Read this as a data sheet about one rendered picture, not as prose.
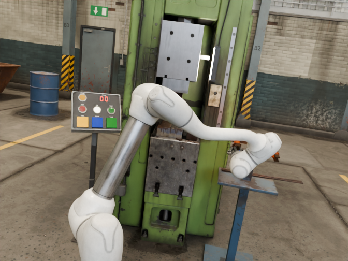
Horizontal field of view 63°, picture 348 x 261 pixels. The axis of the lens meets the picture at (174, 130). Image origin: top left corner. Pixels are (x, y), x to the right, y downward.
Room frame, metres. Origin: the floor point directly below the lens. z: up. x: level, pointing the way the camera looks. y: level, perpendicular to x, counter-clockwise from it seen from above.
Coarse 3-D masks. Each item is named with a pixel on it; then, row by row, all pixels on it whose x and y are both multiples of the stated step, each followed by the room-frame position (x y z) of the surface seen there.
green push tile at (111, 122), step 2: (106, 118) 1.98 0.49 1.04; (108, 118) 1.99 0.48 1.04; (110, 118) 2.00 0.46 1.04; (112, 118) 2.00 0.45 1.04; (114, 118) 2.01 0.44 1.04; (116, 118) 2.01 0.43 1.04; (106, 120) 1.98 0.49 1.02; (108, 120) 1.98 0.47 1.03; (110, 120) 1.99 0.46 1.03; (112, 120) 1.99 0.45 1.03; (114, 120) 2.00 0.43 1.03; (116, 120) 2.01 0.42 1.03; (106, 122) 1.97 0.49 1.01; (108, 122) 1.97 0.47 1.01; (110, 122) 1.98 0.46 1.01; (112, 122) 1.99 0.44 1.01; (114, 122) 1.99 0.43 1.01; (116, 122) 2.00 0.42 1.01; (106, 124) 1.96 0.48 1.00; (108, 124) 1.97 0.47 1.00; (110, 124) 1.97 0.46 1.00; (112, 124) 1.98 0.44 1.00; (114, 124) 1.99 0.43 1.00; (116, 124) 1.99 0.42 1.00; (106, 126) 1.96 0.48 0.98; (108, 126) 1.96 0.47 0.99; (110, 126) 1.97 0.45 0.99; (112, 126) 1.97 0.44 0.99; (114, 126) 1.98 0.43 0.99; (116, 126) 1.98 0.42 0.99
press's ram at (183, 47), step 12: (168, 24) 2.14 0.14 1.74; (180, 24) 2.14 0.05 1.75; (192, 24) 2.14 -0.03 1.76; (168, 36) 2.14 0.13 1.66; (180, 36) 2.14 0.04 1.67; (192, 36) 2.14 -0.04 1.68; (168, 48) 2.14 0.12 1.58; (180, 48) 2.14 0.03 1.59; (192, 48) 2.14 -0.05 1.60; (168, 60) 2.14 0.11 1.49; (180, 60) 2.14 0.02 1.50; (192, 60) 2.14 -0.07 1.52; (156, 72) 2.14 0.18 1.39; (168, 72) 2.14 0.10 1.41; (180, 72) 2.14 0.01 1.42; (192, 72) 2.14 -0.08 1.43
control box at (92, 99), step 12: (72, 96) 1.97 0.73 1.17; (96, 96) 2.04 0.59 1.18; (108, 96) 2.07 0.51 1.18; (72, 108) 1.93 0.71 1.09; (108, 108) 2.03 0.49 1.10; (120, 108) 2.07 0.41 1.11; (72, 120) 1.89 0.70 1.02; (120, 120) 2.03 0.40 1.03; (72, 132) 1.92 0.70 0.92; (84, 132) 1.95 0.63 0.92; (96, 132) 1.97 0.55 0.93; (108, 132) 2.00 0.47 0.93
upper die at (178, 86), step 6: (168, 78) 2.14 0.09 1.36; (186, 78) 2.43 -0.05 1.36; (162, 84) 2.14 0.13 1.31; (168, 84) 2.14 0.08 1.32; (174, 84) 2.14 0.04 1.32; (180, 84) 2.14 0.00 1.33; (186, 84) 2.14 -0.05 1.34; (174, 90) 2.14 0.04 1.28; (180, 90) 2.14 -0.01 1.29; (186, 90) 2.14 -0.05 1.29
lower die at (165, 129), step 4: (164, 120) 2.44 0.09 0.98; (164, 124) 2.24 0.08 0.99; (168, 124) 2.26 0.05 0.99; (160, 128) 2.14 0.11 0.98; (164, 128) 2.14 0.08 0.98; (168, 128) 2.14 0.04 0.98; (176, 128) 2.14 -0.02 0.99; (156, 132) 2.14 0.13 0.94; (160, 132) 2.14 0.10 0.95; (164, 132) 2.14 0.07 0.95; (168, 132) 2.14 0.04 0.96; (172, 132) 2.14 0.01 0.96; (176, 132) 2.14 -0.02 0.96; (180, 132) 2.14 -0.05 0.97; (164, 136) 2.14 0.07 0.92; (168, 136) 2.14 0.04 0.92; (172, 136) 2.14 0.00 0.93; (176, 136) 2.14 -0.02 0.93; (180, 136) 2.14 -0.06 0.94
